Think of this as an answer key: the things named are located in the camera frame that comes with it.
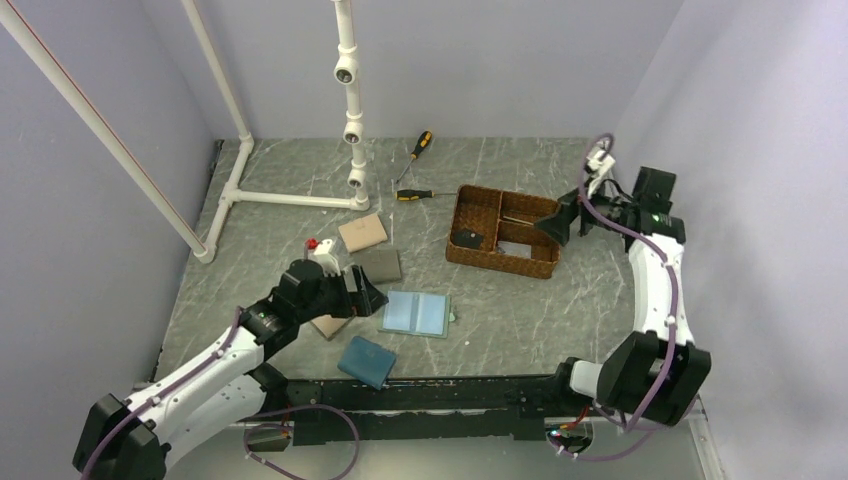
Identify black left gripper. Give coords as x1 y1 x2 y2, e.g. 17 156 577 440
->
296 263 387 324

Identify white VIP credit card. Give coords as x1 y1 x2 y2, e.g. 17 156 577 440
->
496 241 532 259

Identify gold VIP credit card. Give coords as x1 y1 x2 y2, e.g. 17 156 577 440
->
499 214 539 229

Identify green card holder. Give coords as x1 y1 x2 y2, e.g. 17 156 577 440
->
378 290 454 338

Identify grey credit card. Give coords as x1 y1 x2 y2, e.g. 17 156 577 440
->
452 228 486 251

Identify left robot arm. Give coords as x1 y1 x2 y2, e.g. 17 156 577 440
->
72 259 389 479

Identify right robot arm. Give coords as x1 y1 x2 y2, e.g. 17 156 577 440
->
534 167 712 430

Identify grey card holder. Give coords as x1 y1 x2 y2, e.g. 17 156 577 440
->
358 249 402 284

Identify beige card holder near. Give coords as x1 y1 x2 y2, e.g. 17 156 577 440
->
311 315 351 341

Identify beige card holder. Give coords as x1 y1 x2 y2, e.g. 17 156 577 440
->
338 213 388 253
311 315 351 341

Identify blue card holder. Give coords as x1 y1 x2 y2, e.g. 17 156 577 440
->
337 336 397 390

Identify beige card holder far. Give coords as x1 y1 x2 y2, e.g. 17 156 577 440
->
338 213 388 253

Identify brown woven divided basket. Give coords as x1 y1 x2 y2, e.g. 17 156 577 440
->
445 184 560 279

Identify black yellow screwdriver near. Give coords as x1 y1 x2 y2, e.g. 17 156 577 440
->
394 189 456 202

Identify black yellow screwdriver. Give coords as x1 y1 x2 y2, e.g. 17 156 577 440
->
394 130 433 183
394 189 456 202

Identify black yellow screwdriver far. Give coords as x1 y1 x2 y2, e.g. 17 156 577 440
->
394 130 433 183

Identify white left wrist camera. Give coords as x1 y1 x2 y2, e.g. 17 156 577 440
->
303 238 342 275

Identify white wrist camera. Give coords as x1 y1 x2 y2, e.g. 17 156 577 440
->
303 238 342 275
583 146 616 196

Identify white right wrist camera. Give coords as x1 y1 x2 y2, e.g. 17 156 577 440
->
583 146 616 196

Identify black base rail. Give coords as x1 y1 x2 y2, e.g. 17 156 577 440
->
247 374 590 446

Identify white PVC pipe frame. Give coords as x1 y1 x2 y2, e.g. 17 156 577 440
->
0 0 372 265

